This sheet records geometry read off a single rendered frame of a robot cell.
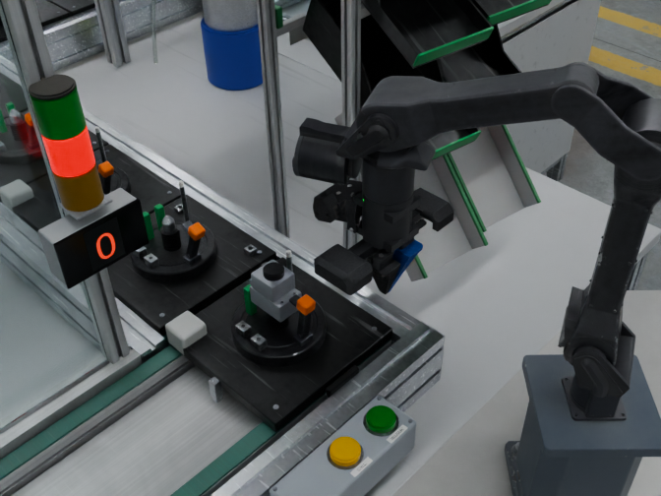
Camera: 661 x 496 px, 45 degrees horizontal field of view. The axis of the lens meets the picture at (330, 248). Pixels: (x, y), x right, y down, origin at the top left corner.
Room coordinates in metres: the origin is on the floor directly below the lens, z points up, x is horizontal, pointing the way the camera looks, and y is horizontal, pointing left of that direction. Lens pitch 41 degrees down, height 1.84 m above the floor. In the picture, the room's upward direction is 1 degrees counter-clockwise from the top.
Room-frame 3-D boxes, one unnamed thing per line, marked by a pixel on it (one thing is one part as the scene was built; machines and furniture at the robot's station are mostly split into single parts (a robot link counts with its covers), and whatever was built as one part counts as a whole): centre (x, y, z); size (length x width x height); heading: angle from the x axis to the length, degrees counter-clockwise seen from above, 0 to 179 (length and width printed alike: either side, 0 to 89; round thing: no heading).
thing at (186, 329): (0.83, 0.22, 0.97); 0.05 x 0.05 x 0.04; 45
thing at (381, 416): (0.66, -0.06, 0.96); 0.04 x 0.04 x 0.02
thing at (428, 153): (0.72, -0.07, 1.34); 0.09 x 0.06 x 0.07; 68
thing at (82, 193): (0.78, 0.30, 1.28); 0.05 x 0.05 x 0.05
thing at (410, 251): (0.73, -0.08, 1.19); 0.06 x 0.04 x 0.07; 45
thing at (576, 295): (0.62, -0.29, 1.30); 0.07 x 0.06 x 0.32; 158
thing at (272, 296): (0.83, 0.09, 1.06); 0.08 x 0.04 x 0.07; 45
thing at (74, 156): (0.78, 0.30, 1.33); 0.05 x 0.05 x 0.05
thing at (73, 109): (0.78, 0.30, 1.38); 0.05 x 0.05 x 0.05
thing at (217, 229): (1.01, 0.26, 1.01); 0.24 x 0.24 x 0.13; 45
